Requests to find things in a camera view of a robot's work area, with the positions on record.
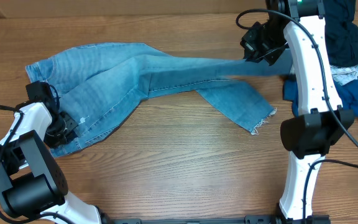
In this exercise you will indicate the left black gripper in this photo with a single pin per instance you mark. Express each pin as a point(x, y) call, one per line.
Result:
point(70, 125)

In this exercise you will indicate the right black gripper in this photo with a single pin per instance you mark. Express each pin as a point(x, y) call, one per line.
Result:
point(260, 52)

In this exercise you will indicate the light blue denim jeans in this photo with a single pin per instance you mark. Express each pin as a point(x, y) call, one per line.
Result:
point(100, 85)

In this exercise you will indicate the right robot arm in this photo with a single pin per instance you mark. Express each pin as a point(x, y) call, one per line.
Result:
point(321, 121)

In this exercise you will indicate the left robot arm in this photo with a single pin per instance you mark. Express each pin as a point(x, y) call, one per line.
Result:
point(32, 185)

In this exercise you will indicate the black garment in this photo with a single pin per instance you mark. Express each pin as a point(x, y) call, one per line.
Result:
point(341, 33)

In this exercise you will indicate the white grey striped cloth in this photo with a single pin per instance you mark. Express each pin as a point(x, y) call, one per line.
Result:
point(344, 75)

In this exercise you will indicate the dark blue shirt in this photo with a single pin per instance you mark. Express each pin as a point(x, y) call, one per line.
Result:
point(348, 94)

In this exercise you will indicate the cardboard wall panel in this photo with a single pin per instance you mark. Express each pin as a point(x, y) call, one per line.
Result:
point(71, 8)

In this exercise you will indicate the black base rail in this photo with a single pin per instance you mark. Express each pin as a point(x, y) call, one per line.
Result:
point(197, 221)

